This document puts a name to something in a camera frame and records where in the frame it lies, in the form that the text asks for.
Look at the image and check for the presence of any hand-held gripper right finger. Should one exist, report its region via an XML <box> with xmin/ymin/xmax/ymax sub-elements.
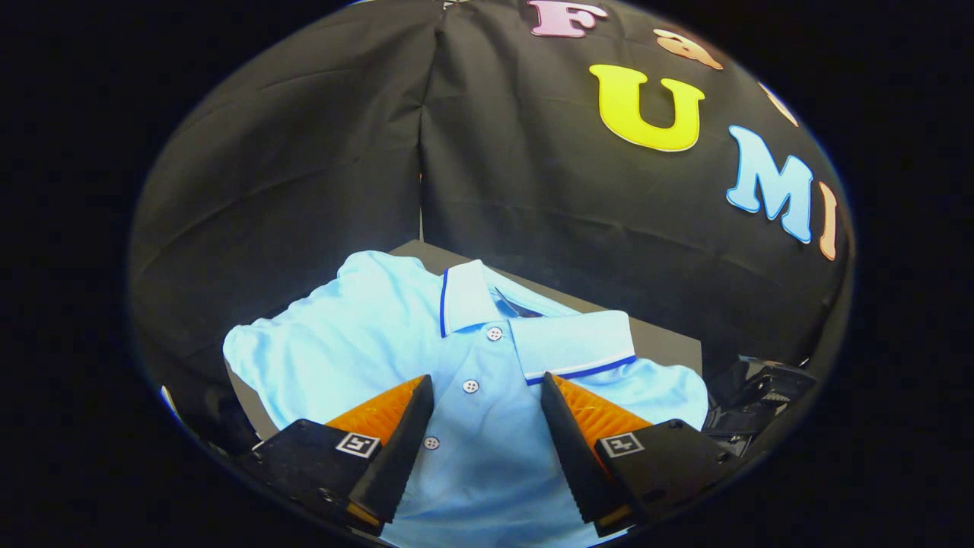
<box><xmin>540</xmin><ymin>372</ymin><xmax>752</xmax><ymax>538</ymax></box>

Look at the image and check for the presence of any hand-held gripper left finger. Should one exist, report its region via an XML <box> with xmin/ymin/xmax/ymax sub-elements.
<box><xmin>234</xmin><ymin>374</ymin><xmax>435</xmax><ymax>535</ymax></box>

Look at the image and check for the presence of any light blue polo shirt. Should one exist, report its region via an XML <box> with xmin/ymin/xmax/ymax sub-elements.
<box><xmin>222</xmin><ymin>251</ymin><xmax>710</xmax><ymax>548</ymax></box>

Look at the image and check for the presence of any dark glass washing machine lid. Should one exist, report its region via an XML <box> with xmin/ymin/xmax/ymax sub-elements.
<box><xmin>702</xmin><ymin>355</ymin><xmax>820</xmax><ymax>459</ymax></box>

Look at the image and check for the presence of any dark grey cabinet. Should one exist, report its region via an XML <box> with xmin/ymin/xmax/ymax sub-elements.
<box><xmin>224</xmin><ymin>240</ymin><xmax>702</xmax><ymax>442</ymax></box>

